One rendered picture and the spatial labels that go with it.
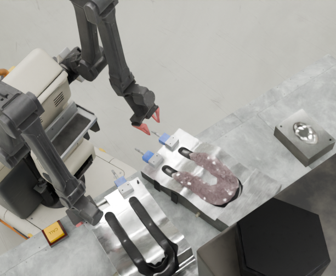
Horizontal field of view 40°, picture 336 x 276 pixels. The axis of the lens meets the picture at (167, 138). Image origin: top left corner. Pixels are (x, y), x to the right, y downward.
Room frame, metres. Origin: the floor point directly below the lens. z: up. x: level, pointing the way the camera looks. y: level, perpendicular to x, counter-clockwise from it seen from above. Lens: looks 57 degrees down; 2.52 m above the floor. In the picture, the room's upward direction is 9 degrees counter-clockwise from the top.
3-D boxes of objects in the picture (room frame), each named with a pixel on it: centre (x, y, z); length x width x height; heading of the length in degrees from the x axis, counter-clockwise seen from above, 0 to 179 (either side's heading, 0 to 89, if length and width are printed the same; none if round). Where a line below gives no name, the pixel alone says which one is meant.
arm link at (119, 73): (1.12, 0.14, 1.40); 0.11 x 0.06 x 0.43; 140
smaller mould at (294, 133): (0.99, -0.56, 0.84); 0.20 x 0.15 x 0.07; 27
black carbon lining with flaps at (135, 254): (0.63, 0.14, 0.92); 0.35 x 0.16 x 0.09; 27
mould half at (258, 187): (0.85, -0.14, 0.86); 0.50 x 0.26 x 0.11; 44
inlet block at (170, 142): (1.08, 0.02, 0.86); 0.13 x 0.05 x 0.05; 44
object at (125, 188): (0.89, 0.21, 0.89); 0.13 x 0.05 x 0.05; 27
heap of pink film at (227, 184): (0.85, -0.13, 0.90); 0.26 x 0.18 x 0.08; 44
